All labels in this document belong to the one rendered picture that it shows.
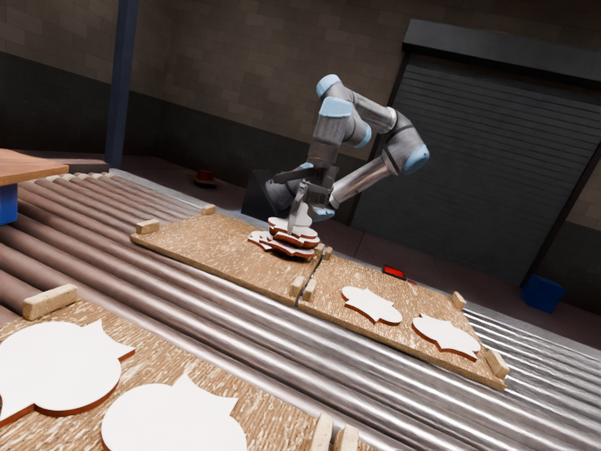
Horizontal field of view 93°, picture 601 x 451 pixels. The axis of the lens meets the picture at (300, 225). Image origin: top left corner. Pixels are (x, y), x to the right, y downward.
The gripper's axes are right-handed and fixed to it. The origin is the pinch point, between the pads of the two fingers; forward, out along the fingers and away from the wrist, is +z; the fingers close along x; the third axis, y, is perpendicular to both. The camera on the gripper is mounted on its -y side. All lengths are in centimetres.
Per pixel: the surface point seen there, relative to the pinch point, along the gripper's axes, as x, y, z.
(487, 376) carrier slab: -24, 48, 7
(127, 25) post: 289, -348, -102
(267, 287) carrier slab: -22.8, 2.8, 7.4
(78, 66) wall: 322, -464, -35
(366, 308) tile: -17.6, 24.0, 6.2
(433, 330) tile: -16.2, 38.8, 6.2
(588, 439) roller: -28, 63, 9
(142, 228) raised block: -21.7, -30.0, 5.7
